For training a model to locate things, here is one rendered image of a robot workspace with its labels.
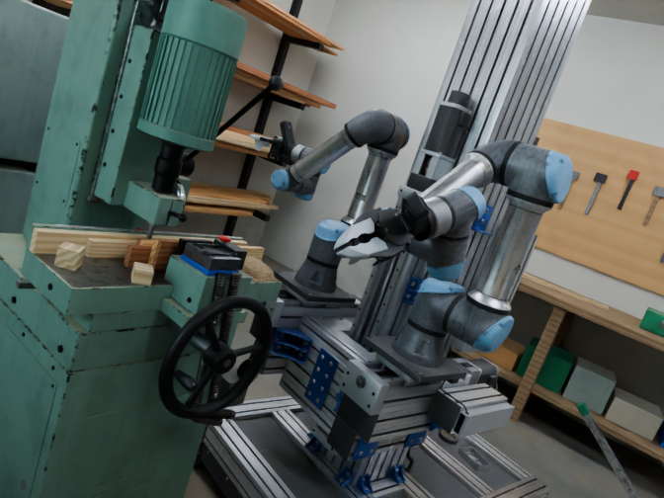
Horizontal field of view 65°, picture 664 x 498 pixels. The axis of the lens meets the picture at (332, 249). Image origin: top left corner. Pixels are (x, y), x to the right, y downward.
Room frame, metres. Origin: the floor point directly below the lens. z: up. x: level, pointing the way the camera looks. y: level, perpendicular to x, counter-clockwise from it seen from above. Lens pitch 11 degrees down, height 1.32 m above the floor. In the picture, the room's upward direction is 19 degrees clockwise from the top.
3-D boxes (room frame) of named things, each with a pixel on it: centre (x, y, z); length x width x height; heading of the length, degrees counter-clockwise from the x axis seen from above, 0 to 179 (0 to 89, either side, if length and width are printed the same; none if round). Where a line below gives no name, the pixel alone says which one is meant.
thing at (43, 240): (1.28, 0.42, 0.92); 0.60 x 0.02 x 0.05; 145
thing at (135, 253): (1.23, 0.37, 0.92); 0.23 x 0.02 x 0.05; 145
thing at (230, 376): (1.37, 0.17, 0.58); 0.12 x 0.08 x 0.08; 55
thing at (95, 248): (1.34, 0.36, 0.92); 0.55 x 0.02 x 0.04; 145
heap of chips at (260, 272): (1.42, 0.19, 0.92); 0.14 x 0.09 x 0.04; 55
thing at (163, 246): (1.24, 0.32, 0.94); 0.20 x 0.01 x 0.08; 145
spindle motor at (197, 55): (1.23, 0.43, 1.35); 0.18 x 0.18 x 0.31
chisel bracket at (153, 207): (1.25, 0.45, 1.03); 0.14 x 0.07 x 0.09; 55
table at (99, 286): (1.21, 0.32, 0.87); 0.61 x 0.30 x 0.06; 145
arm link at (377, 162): (1.91, -0.05, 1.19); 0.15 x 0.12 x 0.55; 149
